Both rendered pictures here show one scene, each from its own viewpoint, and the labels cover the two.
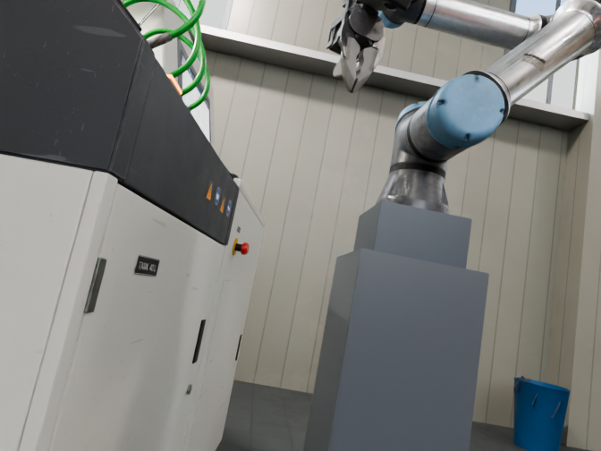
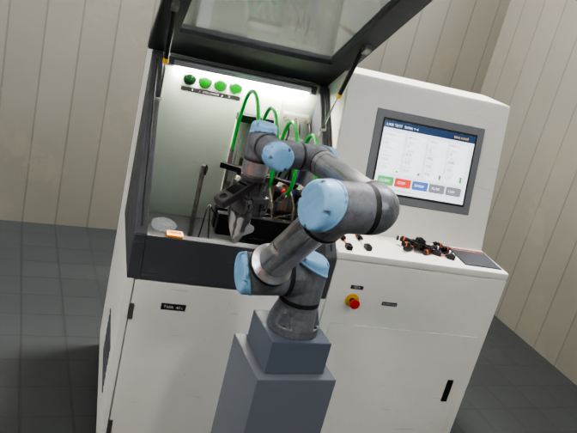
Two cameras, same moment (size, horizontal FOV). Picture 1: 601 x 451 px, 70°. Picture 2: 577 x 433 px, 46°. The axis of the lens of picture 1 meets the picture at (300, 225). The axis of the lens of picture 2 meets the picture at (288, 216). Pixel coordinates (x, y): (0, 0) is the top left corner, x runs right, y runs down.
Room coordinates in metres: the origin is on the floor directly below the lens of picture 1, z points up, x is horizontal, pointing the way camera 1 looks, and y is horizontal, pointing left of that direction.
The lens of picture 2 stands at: (0.17, -1.84, 1.81)
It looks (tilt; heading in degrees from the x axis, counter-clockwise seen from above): 19 degrees down; 69
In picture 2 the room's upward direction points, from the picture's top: 14 degrees clockwise
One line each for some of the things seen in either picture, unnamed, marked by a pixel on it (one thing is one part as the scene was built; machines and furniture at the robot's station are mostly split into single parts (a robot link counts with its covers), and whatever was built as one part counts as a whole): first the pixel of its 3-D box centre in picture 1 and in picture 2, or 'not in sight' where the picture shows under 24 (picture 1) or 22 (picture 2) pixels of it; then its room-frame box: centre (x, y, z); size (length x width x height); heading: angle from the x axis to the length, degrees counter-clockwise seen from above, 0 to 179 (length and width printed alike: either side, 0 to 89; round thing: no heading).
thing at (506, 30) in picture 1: (483, 24); (349, 183); (0.88, -0.32, 1.37); 0.49 x 0.11 x 0.12; 97
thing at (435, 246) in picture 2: not in sight; (426, 245); (1.54, 0.28, 1.01); 0.23 x 0.11 x 0.06; 178
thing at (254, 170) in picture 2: not in sight; (254, 167); (0.72, -0.04, 1.30); 0.08 x 0.08 x 0.05
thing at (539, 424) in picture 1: (536, 412); not in sight; (2.95, -1.76, 0.22); 0.37 x 0.34 x 0.45; 94
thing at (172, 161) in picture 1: (191, 182); (233, 265); (0.80, 0.22, 0.87); 0.62 x 0.04 x 0.16; 178
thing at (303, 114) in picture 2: not in sight; (289, 143); (1.06, 0.71, 1.20); 0.13 x 0.03 x 0.31; 178
